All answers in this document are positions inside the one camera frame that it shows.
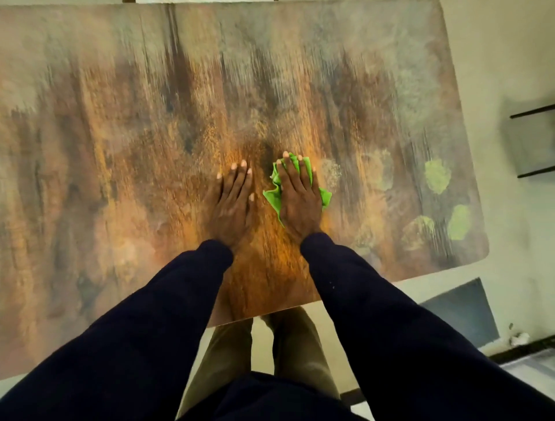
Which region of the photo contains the person's left hand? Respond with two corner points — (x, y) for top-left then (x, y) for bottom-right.
(208, 160), (256, 249)

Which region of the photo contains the person's right hand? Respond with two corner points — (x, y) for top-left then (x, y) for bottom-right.
(276, 151), (323, 244)

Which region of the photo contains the green cleaning cloth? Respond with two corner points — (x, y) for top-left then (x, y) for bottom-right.
(263, 152), (333, 227)

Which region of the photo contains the person's right forearm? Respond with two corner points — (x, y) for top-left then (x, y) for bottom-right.
(300, 232), (555, 421)

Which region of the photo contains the person's left forearm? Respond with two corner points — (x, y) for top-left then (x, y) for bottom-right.
(0, 239), (235, 421)

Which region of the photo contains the person's right leg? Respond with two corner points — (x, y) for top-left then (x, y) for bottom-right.
(261, 306), (341, 400)

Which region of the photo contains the person's leg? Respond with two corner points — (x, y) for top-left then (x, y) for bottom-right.
(177, 318), (254, 418)
(261, 306), (341, 400)

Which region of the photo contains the person's left leg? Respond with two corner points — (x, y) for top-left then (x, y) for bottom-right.
(177, 318), (254, 418)

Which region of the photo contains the person's dark shirt torso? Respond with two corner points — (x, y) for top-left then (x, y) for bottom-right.
(178, 371), (369, 421)

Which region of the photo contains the dark grey floor mat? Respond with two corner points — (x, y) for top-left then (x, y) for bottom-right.
(420, 278), (500, 348)

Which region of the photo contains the black floor strip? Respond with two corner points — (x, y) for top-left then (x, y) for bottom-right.
(489, 334), (555, 365)

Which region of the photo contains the black metal frame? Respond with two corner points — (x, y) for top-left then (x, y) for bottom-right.
(509, 103), (555, 179)

